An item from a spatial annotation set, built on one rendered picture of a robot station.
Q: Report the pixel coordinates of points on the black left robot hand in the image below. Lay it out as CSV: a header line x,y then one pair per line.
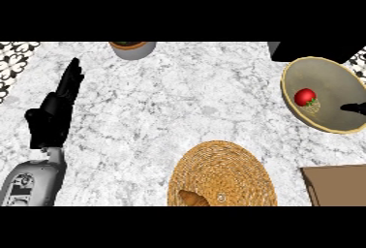
x,y
52,109

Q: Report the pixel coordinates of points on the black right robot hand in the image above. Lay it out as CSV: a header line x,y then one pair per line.
x,y
356,108

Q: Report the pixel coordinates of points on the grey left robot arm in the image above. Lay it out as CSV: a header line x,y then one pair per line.
x,y
32,180

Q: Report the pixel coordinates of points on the grey bowl with yellow rim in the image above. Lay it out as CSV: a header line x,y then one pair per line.
x,y
329,80

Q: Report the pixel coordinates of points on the red tomato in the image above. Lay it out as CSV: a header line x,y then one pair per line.
x,y
304,97

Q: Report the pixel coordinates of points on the round woven wicker placemat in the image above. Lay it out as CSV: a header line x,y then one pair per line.
x,y
223,174

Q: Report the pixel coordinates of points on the black appliance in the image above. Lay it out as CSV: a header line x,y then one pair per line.
x,y
310,51

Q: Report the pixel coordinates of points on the brown wooden box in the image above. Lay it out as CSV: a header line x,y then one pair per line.
x,y
338,185

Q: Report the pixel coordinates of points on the grey plant pot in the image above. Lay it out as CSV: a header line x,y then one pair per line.
x,y
134,51

